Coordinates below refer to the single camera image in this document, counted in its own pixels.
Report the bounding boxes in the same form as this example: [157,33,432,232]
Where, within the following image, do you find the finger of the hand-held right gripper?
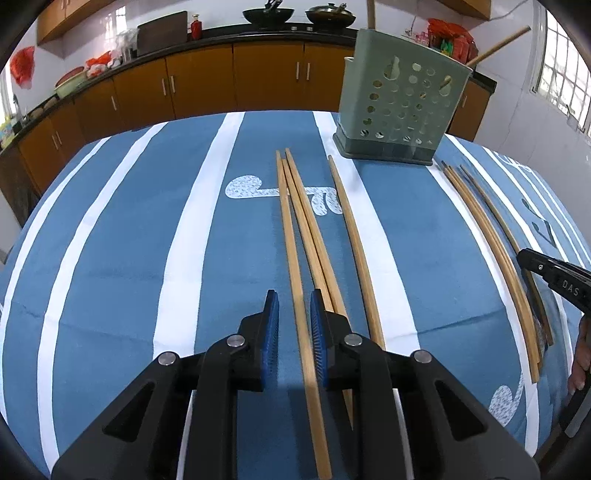
[516,248,591,301]

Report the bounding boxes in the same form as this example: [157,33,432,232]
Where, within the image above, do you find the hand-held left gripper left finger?
[51,290,281,480]

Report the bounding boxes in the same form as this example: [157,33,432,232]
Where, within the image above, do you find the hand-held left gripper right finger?
[309,288,541,480]

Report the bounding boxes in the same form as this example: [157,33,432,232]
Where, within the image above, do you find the green perforated utensil holder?
[332,28,474,166]

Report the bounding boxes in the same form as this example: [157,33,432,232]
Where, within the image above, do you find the person's right hand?
[569,318,591,395]

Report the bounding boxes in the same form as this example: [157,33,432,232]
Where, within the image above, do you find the blue white striped tablecloth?
[0,111,578,480]

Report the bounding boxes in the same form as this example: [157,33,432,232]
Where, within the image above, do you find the barred window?
[531,9,591,134]

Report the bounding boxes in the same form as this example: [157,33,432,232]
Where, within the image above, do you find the red packages pile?
[427,18,477,59]

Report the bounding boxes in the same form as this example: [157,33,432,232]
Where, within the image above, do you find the orange wooden base cabinets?
[0,41,491,227]

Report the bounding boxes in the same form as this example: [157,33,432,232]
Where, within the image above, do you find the gas stove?
[240,21,361,33]

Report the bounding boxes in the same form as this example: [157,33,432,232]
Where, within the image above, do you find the black kitchen countertop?
[0,25,497,153]

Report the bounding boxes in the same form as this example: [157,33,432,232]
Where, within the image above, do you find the black wok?
[242,0,296,25]

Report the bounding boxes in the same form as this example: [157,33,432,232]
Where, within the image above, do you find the dark cutting board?
[137,11,188,57]

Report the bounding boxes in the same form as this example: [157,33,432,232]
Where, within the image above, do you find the lidded wok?
[305,2,357,27]

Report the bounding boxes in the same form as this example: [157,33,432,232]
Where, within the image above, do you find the red and white plastic bags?
[85,52,114,77]

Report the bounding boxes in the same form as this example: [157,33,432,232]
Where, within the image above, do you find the green basin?
[54,67,88,99]

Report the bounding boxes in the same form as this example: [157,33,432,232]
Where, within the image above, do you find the bright side window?
[0,69,21,125]

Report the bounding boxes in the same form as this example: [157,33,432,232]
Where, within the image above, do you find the hanging red plastic bag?
[10,46,36,88]

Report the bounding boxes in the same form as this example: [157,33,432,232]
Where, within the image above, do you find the orange wooden wall cabinets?
[37,0,116,45]

